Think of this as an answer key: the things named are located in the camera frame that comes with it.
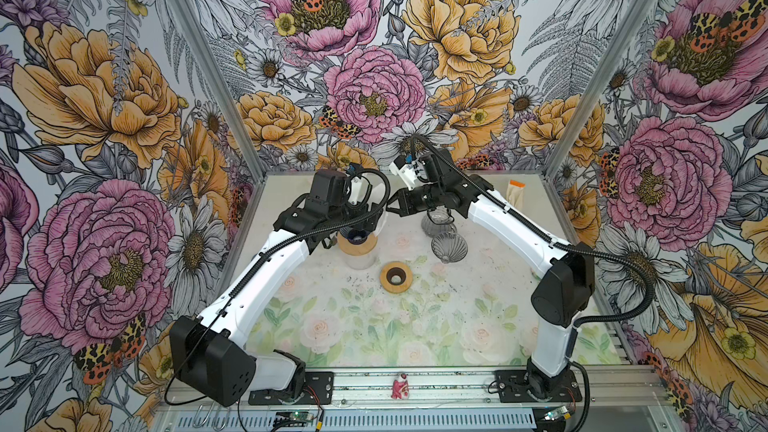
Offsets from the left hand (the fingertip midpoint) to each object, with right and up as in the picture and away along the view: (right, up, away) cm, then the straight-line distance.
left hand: (363, 214), depth 79 cm
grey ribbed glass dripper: (+26, -11, +18) cm, 33 cm away
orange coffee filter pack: (+49, +6, +24) cm, 55 cm away
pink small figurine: (+10, -40, -7) cm, 42 cm away
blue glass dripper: (-3, -7, +11) cm, 13 cm away
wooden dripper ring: (+9, -20, +15) cm, 27 cm away
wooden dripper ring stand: (0, -10, +9) cm, 13 cm away
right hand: (+6, 0, -1) cm, 6 cm away
